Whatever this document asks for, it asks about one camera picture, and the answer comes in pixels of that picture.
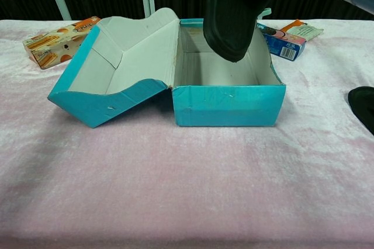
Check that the mint green plastic scoop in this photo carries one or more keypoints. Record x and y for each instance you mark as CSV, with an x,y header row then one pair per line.
x,y
266,12

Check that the teal cardboard shoe box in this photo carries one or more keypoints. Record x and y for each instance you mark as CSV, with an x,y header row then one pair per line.
x,y
204,105

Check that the orange biscuit box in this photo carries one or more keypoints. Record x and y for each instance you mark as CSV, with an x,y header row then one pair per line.
x,y
55,44

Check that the orange white snack packet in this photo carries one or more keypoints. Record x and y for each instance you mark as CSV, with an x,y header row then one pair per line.
x,y
306,31

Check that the blue cookie box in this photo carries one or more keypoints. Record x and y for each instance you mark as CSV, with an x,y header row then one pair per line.
x,y
284,44

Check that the black slipper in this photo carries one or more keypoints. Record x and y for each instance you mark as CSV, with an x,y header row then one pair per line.
x,y
231,24
363,108

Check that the pink velvet tablecloth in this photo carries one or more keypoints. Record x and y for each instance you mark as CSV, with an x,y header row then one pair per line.
x,y
175,187

